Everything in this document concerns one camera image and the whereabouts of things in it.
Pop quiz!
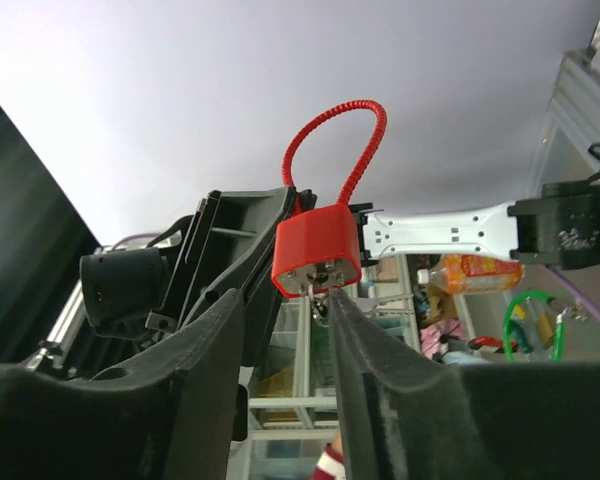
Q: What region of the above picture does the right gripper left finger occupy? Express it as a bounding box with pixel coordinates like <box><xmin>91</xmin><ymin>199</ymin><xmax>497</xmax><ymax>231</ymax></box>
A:
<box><xmin>0</xmin><ymin>289</ymin><xmax>244</xmax><ymax>479</ymax></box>

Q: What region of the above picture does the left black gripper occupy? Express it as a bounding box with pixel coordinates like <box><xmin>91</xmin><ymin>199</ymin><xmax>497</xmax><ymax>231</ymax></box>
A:
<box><xmin>78</xmin><ymin>187</ymin><xmax>317</xmax><ymax>378</ymax></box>

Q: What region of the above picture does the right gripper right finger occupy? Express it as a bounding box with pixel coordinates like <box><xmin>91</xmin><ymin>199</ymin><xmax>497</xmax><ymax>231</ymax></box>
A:
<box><xmin>329</xmin><ymin>290</ymin><xmax>600</xmax><ymax>479</ymax></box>

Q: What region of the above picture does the red cable padlock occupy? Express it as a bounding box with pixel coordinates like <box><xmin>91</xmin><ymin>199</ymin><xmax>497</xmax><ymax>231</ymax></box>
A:
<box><xmin>271</xmin><ymin>99</ymin><xmax>388</xmax><ymax>298</ymax></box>

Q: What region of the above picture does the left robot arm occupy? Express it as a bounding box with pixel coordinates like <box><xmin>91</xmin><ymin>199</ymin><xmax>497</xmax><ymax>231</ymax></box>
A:
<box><xmin>80</xmin><ymin>142</ymin><xmax>600</xmax><ymax>368</ymax></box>

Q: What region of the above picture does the orange snack packet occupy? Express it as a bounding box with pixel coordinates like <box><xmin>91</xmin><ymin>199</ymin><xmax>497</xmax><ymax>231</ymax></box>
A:
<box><xmin>417</xmin><ymin>254</ymin><xmax>525</xmax><ymax>295</ymax></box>

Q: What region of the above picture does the green cable lock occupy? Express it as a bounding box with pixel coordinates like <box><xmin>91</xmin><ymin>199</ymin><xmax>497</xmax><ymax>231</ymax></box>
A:
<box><xmin>502</xmin><ymin>290</ymin><xmax>588</xmax><ymax>363</ymax></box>

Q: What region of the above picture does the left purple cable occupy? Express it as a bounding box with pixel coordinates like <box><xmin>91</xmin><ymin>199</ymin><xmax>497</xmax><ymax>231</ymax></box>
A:
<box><xmin>544</xmin><ymin>249</ymin><xmax>600</xmax><ymax>326</ymax></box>

